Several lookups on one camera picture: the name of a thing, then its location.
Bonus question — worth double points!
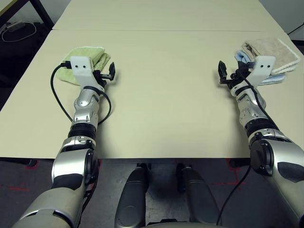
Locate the black table base bar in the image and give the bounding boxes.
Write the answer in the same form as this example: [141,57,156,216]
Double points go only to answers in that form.
[229,159,251,168]
[0,158,38,167]

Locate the side table with black frame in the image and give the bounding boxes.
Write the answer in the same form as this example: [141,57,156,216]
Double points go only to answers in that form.
[0,0,55,30]

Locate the black stand leg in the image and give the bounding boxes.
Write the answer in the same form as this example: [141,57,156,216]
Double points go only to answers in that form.
[287,23,304,35]

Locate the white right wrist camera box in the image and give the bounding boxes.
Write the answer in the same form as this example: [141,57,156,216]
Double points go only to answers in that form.
[235,56,276,93]

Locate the green folded towel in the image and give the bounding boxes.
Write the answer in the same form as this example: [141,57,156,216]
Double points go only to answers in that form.
[57,46,112,86]

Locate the black left camera cable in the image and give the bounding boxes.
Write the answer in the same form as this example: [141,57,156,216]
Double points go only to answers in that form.
[50,61,112,125]

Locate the grey robot leg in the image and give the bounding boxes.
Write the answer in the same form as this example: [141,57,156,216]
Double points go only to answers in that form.
[177,163,221,226]
[114,163,150,228]

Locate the grey robot right leg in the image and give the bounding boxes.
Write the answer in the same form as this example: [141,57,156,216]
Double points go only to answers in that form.
[177,163,221,226]

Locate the grey robot left leg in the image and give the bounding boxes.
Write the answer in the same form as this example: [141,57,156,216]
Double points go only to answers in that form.
[114,163,150,228]

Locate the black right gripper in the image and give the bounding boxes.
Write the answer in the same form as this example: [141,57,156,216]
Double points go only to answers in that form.
[218,59,256,90]

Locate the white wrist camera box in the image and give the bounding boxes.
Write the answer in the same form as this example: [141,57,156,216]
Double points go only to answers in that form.
[70,56,105,91]
[235,56,276,93]

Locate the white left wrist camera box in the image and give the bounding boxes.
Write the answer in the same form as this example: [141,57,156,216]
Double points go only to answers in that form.
[70,56,105,91]

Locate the blue folded towel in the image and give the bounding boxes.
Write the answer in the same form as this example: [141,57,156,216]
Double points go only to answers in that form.
[234,50,286,86]

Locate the white power adapter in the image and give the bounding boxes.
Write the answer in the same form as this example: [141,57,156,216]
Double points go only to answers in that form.
[6,21,26,31]

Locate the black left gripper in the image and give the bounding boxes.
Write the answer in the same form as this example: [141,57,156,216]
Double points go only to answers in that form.
[93,62,116,89]

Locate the thin white floor cable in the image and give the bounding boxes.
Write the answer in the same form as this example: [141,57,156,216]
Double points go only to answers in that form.
[1,21,38,43]

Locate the beige towel with white trim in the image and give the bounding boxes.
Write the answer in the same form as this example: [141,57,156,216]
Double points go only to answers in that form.
[240,38,301,75]

